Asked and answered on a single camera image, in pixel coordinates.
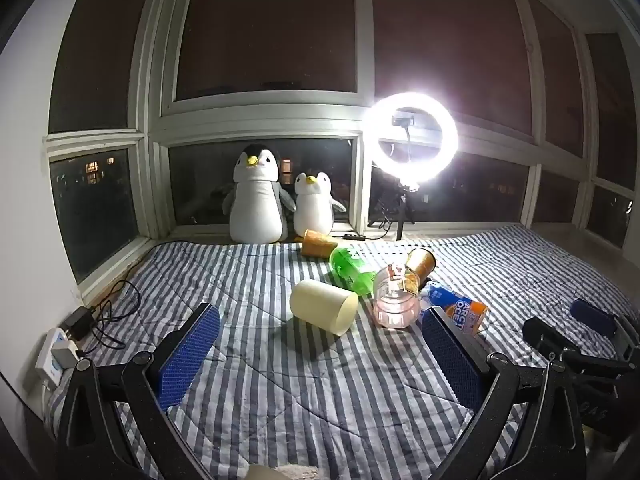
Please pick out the black power strip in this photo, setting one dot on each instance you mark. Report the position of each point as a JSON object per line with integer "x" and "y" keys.
{"x": 352, "y": 235}

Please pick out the white window frame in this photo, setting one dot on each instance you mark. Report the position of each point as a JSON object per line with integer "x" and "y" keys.
{"x": 150, "y": 110}

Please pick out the black tripod stand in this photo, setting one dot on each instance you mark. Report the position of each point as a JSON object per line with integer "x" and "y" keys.
{"x": 401, "y": 210}

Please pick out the striped blanket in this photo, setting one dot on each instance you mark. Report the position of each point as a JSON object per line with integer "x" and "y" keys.
{"x": 310, "y": 390}

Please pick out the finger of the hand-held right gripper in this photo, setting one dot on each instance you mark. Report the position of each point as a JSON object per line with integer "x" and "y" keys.
{"x": 594, "y": 317}
{"x": 547, "y": 336}

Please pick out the brown paper cup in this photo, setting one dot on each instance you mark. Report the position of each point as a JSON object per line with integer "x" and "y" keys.
{"x": 421, "y": 262}

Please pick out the white fuzzy cloth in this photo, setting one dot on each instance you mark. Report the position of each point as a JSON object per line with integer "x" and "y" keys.
{"x": 297, "y": 473}

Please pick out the white power strip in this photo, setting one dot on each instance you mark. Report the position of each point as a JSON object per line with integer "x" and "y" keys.
{"x": 54, "y": 355}

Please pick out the large penguin plush toy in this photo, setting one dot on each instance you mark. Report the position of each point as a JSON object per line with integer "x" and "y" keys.
{"x": 255, "y": 200}

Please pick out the green plastic bottle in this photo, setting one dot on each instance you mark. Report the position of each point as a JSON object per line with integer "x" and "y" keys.
{"x": 350, "y": 269}

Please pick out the clear bottle with pink liquid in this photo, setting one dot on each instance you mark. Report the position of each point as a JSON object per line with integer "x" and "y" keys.
{"x": 395, "y": 305}

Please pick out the orange paper cup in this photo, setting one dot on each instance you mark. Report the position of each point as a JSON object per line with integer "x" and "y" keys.
{"x": 317, "y": 243}

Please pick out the cream plastic cup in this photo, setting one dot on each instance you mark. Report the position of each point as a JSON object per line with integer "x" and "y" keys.
{"x": 320, "y": 306}

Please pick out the small penguin plush toy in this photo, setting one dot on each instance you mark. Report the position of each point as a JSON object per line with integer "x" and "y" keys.
{"x": 313, "y": 205}

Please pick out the orange blue snack packet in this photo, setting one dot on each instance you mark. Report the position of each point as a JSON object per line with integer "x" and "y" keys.
{"x": 457, "y": 306}

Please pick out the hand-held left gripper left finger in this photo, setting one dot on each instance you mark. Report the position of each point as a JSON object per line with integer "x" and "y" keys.
{"x": 189, "y": 357}

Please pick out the phone holder clamp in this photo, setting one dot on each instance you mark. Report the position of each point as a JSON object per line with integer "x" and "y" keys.
{"x": 404, "y": 121}

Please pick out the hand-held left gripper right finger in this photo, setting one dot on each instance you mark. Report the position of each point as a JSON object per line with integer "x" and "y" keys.
{"x": 452, "y": 360}

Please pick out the black power adapter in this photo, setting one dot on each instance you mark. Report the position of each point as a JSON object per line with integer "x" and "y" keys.
{"x": 77, "y": 321}

